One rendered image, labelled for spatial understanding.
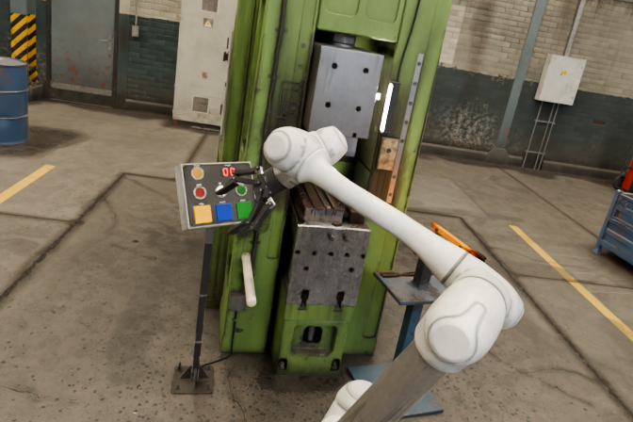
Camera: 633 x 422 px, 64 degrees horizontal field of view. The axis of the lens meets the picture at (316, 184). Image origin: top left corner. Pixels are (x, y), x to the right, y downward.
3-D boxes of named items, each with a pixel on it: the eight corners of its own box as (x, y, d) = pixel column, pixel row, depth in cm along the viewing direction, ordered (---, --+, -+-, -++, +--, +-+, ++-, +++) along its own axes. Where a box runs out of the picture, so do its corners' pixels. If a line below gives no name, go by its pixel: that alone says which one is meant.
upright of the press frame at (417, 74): (374, 355, 308) (470, -52, 237) (332, 355, 302) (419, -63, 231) (355, 315, 348) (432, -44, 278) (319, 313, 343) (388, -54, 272)
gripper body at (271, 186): (268, 160, 141) (243, 177, 144) (278, 185, 137) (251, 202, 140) (283, 168, 147) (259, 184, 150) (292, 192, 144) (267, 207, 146)
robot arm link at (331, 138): (296, 151, 147) (275, 146, 134) (340, 121, 142) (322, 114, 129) (313, 183, 144) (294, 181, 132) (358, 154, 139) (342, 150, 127)
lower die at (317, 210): (341, 223, 257) (344, 207, 255) (303, 219, 253) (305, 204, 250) (325, 194, 296) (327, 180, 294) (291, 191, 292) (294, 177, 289)
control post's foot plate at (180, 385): (214, 395, 256) (216, 380, 253) (169, 395, 251) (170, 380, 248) (214, 366, 276) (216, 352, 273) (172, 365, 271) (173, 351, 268)
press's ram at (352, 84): (383, 140, 247) (401, 57, 234) (307, 132, 238) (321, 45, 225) (361, 121, 285) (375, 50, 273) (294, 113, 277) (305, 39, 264)
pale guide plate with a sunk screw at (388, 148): (392, 170, 266) (399, 139, 261) (376, 169, 264) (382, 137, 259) (391, 170, 268) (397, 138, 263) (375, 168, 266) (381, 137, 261)
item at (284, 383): (355, 402, 267) (356, 400, 267) (246, 402, 254) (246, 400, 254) (339, 354, 304) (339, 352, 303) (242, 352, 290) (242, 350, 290)
